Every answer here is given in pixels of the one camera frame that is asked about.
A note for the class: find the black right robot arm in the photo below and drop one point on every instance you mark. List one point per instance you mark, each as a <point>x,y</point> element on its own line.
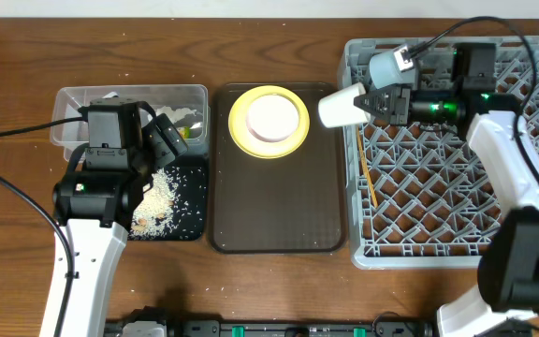
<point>493,125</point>

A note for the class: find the clear plastic bin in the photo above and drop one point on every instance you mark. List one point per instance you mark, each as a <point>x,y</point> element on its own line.
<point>192,96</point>

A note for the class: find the pile of rice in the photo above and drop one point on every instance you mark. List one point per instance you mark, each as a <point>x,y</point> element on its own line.
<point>157,206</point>

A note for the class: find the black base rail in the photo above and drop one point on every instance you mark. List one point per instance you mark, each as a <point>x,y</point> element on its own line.
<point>153,321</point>

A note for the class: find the pink bowl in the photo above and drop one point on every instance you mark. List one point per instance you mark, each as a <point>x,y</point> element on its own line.
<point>272,118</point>

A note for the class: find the white paper cup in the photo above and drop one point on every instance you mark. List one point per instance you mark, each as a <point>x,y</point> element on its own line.
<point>338,109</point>

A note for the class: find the black tray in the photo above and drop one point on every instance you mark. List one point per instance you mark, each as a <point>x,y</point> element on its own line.
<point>190,196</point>

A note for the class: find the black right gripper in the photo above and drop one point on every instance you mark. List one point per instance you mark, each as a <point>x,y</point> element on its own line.
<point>401,105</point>

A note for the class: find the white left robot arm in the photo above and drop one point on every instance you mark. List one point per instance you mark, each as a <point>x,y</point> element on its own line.
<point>94,204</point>

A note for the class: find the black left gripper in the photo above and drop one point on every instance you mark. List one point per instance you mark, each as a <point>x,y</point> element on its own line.
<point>165,154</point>

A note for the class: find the light blue bowl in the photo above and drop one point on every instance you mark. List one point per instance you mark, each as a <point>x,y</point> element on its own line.
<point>383,71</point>

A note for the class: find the brown serving tray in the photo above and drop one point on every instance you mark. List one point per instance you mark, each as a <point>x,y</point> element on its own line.
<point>289,205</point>

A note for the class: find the wooden chopstick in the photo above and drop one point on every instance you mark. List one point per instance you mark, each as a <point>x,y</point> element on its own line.
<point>365,168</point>

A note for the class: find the yellow plate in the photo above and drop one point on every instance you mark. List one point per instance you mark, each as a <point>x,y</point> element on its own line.
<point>255,147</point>

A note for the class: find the white tissue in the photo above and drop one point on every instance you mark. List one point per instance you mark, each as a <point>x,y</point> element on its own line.
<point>175,115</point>

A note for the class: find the grey dishwasher rack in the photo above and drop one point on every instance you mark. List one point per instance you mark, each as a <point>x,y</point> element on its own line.
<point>436,207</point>

